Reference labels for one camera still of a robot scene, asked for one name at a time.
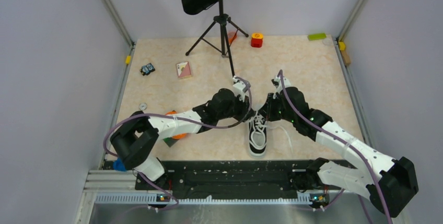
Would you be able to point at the orange plastic cup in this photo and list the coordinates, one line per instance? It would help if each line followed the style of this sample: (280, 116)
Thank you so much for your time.
(232, 37)

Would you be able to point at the small black blue toy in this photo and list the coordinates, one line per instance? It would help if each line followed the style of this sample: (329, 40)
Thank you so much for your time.
(147, 69)

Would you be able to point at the red yellow button block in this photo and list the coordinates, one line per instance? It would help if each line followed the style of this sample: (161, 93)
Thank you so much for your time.
(257, 40)

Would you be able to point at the yellow corner clip right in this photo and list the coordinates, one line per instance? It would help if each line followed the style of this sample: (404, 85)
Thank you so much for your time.
(342, 46)

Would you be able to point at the black white sneaker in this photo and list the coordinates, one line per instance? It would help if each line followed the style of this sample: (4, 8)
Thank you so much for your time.
(257, 135)

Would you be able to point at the pink white card box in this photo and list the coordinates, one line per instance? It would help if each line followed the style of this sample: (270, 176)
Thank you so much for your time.
(183, 70)

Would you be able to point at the white slotted cable duct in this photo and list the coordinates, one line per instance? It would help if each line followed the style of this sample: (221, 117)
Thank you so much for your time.
(147, 198)

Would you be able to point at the grey base plate green block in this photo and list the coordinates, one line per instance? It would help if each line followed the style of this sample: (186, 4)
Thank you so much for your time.
(170, 141)

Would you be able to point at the yellow clip left rail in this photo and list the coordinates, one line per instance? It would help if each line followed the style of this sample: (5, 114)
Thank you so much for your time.
(128, 60)

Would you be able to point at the wooden block right rail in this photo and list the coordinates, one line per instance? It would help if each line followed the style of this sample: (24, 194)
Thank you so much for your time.
(346, 58)

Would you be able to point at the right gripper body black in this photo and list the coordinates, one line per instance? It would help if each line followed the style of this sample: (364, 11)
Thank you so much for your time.
(275, 109)

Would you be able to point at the blue toy car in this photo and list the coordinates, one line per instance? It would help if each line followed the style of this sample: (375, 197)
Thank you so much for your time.
(118, 165)

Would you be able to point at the small silver ring washer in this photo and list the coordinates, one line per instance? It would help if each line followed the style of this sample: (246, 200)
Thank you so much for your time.
(142, 106)

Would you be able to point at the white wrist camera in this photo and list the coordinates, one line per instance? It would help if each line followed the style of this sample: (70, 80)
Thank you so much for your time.
(278, 83)
(241, 88)

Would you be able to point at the lime green block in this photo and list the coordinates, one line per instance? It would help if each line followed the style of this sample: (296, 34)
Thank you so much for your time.
(316, 36)

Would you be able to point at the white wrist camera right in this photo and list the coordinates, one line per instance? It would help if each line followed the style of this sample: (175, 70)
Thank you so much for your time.
(278, 83)

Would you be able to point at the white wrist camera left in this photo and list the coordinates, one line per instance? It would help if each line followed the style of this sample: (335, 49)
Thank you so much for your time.
(241, 88)

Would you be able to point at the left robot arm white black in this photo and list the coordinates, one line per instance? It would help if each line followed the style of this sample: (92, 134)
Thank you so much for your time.
(134, 137)

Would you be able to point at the orange ring toy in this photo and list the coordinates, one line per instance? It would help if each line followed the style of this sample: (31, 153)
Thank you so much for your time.
(180, 136)

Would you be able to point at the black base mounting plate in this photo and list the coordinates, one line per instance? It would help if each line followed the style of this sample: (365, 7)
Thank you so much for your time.
(262, 179)

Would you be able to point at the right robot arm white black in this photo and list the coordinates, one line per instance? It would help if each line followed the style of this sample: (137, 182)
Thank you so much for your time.
(388, 183)

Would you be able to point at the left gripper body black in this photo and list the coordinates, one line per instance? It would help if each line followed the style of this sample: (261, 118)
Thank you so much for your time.
(239, 108)

